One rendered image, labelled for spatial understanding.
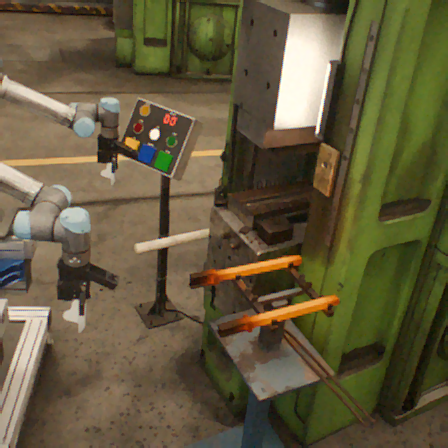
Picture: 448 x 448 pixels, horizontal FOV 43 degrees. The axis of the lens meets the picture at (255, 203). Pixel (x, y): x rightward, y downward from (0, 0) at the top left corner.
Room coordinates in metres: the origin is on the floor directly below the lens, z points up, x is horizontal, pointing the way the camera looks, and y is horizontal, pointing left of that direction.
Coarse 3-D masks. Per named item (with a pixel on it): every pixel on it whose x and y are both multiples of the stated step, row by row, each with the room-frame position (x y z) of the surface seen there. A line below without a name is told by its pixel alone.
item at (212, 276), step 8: (288, 256) 1.67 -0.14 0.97; (296, 256) 1.68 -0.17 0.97; (256, 264) 1.60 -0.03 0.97; (264, 264) 1.60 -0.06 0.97; (272, 264) 1.61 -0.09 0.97; (280, 264) 1.62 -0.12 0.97; (296, 264) 1.66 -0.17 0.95; (200, 272) 1.49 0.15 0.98; (208, 272) 1.50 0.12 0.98; (216, 272) 1.51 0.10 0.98; (224, 272) 1.52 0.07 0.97; (232, 272) 1.53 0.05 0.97; (240, 272) 1.54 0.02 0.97; (248, 272) 1.56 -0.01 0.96; (256, 272) 1.57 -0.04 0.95; (192, 280) 1.46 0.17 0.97; (200, 280) 1.48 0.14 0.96; (208, 280) 1.49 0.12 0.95; (216, 280) 1.49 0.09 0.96; (192, 288) 1.45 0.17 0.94
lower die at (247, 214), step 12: (240, 192) 2.09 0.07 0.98; (252, 192) 2.10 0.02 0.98; (264, 192) 2.10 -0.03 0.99; (276, 192) 2.11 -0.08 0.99; (312, 192) 2.14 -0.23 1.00; (228, 204) 2.06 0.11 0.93; (240, 204) 1.98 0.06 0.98; (252, 204) 1.96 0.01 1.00; (264, 204) 1.98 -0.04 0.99; (276, 204) 2.00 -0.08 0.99; (300, 204) 2.03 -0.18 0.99; (240, 216) 1.97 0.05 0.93; (252, 216) 1.90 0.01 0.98; (264, 216) 1.93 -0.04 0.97; (252, 228) 1.90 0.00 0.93
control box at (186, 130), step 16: (160, 112) 2.37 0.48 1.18; (176, 112) 2.34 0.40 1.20; (128, 128) 2.39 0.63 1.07; (144, 128) 2.36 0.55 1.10; (160, 128) 2.33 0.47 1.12; (176, 128) 2.30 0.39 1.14; (192, 128) 2.28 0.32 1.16; (160, 144) 2.28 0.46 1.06; (176, 144) 2.25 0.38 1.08; (192, 144) 2.29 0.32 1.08; (176, 160) 2.21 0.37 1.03; (176, 176) 2.20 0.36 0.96
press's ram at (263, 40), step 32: (256, 0) 2.03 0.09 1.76; (288, 0) 2.10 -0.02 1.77; (256, 32) 2.01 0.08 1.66; (288, 32) 1.86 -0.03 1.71; (320, 32) 1.94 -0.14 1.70; (256, 64) 1.99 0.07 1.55; (288, 64) 1.87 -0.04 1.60; (320, 64) 1.95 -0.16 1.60; (256, 96) 1.97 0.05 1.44; (288, 96) 1.88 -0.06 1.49; (320, 96) 1.97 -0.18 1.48; (288, 128) 1.90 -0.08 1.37
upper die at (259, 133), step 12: (240, 108) 2.05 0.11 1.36; (240, 120) 2.04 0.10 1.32; (252, 120) 1.97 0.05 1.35; (252, 132) 1.97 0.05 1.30; (264, 132) 1.90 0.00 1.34; (276, 132) 1.93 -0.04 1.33; (288, 132) 1.96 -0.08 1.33; (300, 132) 1.99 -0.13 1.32; (312, 132) 2.03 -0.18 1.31; (264, 144) 1.90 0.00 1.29; (276, 144) 1.93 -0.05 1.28; (288, 144) 1.97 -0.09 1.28
